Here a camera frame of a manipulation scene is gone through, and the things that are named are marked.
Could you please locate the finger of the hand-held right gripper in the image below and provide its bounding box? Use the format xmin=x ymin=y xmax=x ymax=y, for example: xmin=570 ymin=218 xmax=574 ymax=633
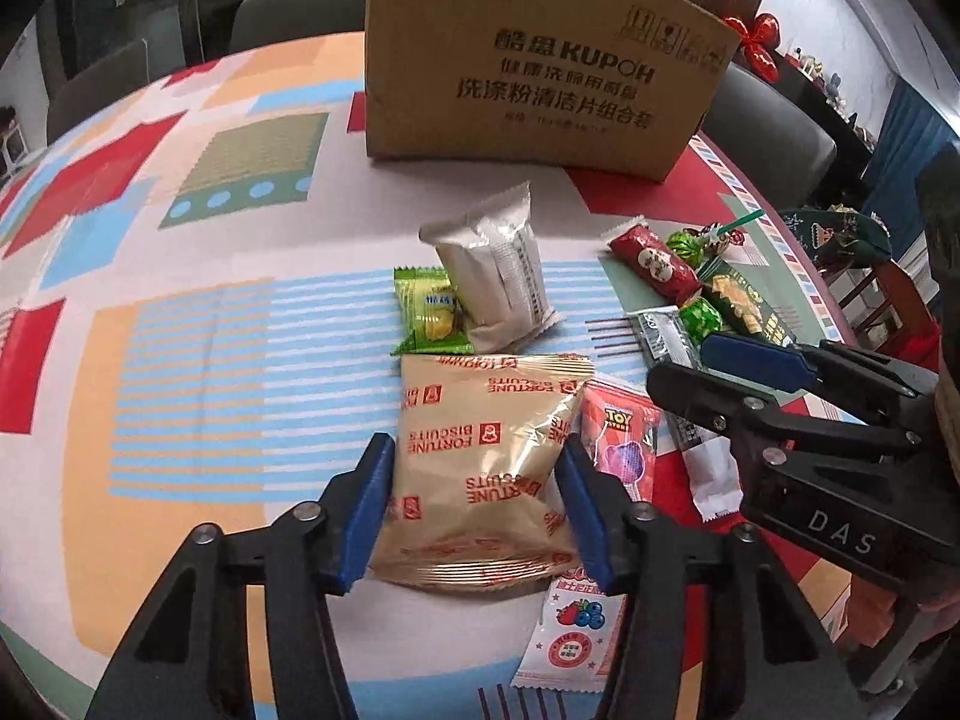
xmin=646 ymin=364 xmax=927 ymax=466
xmin=701 ymin=331 xmax=942 ymax=410

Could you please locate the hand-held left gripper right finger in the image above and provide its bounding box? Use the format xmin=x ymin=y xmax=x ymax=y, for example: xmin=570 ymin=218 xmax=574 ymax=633
xmin=555 ymin=435 xmax=863 ymax=720

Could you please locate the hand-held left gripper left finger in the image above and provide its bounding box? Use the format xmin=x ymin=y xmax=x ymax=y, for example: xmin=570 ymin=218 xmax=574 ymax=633
xmin=82 ymin=433 xmax=396 ymax=720

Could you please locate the dark green snack packet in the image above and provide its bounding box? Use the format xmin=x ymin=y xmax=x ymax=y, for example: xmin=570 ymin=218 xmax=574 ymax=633
xmin=701 ymin=259 xmax=796 ymax=350

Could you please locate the green foil candy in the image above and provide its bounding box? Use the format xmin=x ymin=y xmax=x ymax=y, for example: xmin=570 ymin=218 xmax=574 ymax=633
xmin=679 ymin=296 xmax=722 ymax=340

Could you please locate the black white long packet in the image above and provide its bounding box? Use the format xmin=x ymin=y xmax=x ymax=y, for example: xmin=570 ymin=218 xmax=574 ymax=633
xmin=626 ymin=307 xmax=745 ymax=522

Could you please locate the pink white lollipop packet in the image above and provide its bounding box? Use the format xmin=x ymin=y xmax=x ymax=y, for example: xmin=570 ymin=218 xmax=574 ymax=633
xmin=510 ymin=379 xmax=665 ymax=691

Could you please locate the beige biscuit packet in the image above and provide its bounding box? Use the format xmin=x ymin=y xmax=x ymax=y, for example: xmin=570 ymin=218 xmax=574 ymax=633
xmin=373 ymin=351 xmax=597 ymax=595

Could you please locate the lollipop with green stick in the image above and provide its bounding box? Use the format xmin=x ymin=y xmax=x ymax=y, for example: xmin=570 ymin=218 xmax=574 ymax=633
xmin=697 ymin=216 xmax=760 ymax=260

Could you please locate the round green striped candy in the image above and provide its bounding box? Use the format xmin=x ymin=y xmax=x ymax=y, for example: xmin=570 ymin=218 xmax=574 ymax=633
xmin=670 ymin=229 xmax=706 ymax=269

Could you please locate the red snack packet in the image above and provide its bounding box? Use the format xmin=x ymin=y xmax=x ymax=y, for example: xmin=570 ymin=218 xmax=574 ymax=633
xmin=600 ymin=219 xmax=702 ymax=308

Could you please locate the silver snack packet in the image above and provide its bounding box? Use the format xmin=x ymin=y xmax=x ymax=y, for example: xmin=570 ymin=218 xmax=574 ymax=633
xmin=418 ymin=181 xmax=562 ymax=352

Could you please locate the brown cardboard box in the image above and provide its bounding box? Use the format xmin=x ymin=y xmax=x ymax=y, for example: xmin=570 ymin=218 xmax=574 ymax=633
xmin=365 ymin=0 xmax=743 ymax=185

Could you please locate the green embroidered cloth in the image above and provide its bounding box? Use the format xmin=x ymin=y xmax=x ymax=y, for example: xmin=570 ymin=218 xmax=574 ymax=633
xmin=780 ymin=206 xmax=893 ymax=265

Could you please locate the wooden chair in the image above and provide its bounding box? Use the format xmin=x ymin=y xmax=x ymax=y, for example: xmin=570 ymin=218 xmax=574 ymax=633
xmin=817 ymin=255 xmax=946 ymax=361

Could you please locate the dark grey leather chair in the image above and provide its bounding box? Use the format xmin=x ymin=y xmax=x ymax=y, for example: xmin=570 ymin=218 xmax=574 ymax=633
xmin=697 ymin=60 xmax=837 ymax=212

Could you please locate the blue curtain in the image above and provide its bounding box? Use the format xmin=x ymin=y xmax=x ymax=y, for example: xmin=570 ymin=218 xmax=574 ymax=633
xmin=870 ymin=82 xmax=960 ymax=241

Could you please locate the colourful patchwork tablecloth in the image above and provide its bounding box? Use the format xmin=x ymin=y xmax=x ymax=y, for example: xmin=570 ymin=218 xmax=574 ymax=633
xmin=0 ymin=30 xmax=863 ymax=720

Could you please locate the black tv cabinet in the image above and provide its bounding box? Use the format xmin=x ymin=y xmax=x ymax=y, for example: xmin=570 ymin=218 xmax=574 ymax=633
xmin=780 ymin=52 xmax=880 ymax=147

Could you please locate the red bow balloon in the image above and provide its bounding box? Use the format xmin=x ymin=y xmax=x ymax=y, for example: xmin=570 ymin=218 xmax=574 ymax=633
xmin=724 ymin=11 xmax=785 ymax=80

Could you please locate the narrow grey dining chair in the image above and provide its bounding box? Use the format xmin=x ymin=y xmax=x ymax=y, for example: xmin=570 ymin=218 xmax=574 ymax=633
xmin=45 ymin=37 xmax=151 ymax=145

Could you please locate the wide grey dining chair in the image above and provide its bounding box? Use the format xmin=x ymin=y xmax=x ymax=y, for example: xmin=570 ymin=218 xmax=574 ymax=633
xmin=229 ymin=0 xmax=368 ymax=55

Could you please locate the white shelf rack with toys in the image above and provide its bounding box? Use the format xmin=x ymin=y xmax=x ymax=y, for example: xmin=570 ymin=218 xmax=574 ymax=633
xmin=0 ymin=109 xmax=32 ymax=175

